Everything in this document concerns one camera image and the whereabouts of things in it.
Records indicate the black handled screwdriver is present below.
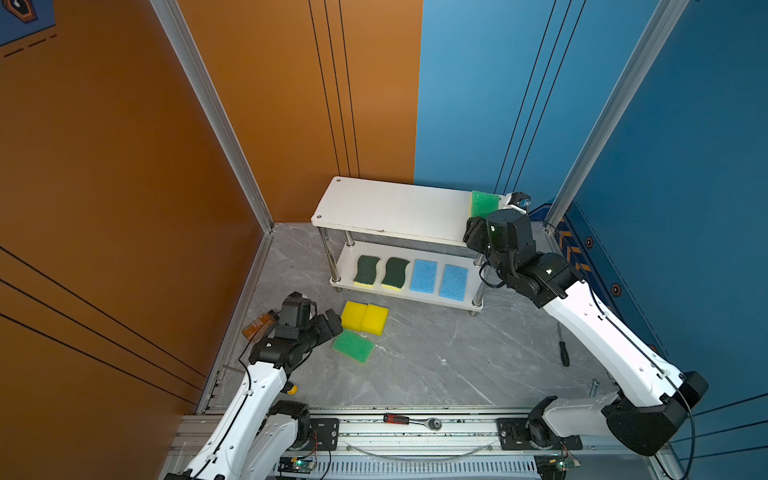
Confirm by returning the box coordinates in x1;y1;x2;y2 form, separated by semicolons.
556;323;570;367

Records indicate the left green circuit board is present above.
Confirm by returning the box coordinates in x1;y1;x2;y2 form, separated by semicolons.
276;456;317;477

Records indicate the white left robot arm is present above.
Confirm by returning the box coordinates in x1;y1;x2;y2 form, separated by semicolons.
165;292;343;479

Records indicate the amber small bottle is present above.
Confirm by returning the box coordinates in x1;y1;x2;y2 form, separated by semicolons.
242;310;279;342

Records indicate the silver hex bolt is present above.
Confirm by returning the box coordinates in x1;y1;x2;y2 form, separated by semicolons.
588;378;600;397

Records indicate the light green sponge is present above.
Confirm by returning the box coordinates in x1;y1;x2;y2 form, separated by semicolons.
332;330;375;364
469;190;502;219

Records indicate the red handled ratchet tool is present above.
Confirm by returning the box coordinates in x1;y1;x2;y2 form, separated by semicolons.
383;413;442;431

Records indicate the white two-tier shelf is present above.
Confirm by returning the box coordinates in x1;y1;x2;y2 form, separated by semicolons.
311;177;486;316

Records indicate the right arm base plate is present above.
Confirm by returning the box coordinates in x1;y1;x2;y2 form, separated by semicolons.
496;418;584;451

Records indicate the blue cellulose sponge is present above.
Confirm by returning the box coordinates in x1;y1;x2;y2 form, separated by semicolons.
410;259;437;294
439;264;468;302

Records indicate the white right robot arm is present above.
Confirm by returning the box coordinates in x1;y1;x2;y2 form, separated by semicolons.
463;208;709;457

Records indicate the green yellow wavy sponge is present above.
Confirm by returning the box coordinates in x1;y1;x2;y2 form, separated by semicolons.
353;255;380;288
381;257;409;291

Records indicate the yellow foam sponge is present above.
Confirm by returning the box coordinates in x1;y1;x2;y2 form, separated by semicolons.
341;301;367;331
360;304;389;336

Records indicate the aluminium corner post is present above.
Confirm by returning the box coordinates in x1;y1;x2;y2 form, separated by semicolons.
150;0;274;234
544;0;689;235

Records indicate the aluminium right corner post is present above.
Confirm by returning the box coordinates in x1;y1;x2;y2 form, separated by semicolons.
544;0;689;235

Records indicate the aluminium front rail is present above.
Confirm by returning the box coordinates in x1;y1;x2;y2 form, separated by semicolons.
158;405;673;480

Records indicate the right circuit board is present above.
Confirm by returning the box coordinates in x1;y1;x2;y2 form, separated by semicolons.
534;456;579;480

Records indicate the aluminium left corner post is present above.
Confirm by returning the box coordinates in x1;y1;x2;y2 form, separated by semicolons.
150;0;274;234

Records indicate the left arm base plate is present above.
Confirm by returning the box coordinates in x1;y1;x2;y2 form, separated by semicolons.
291;417;340;451

